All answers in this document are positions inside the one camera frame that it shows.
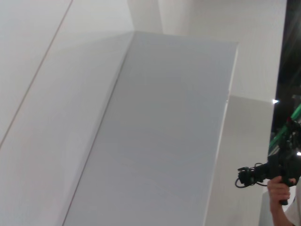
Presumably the person's right hand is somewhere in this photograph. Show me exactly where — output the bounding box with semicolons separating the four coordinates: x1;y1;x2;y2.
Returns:
267;176;297;204

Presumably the black handheld teleoperation controller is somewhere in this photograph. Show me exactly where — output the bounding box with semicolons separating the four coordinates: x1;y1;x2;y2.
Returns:
235;122;301;206

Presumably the person's right forearm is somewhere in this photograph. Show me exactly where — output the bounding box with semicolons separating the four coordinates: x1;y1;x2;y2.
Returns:
269;199;294;226

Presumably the green and grey overhead rail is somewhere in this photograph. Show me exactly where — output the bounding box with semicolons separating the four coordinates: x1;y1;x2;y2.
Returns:
269;102;301;153

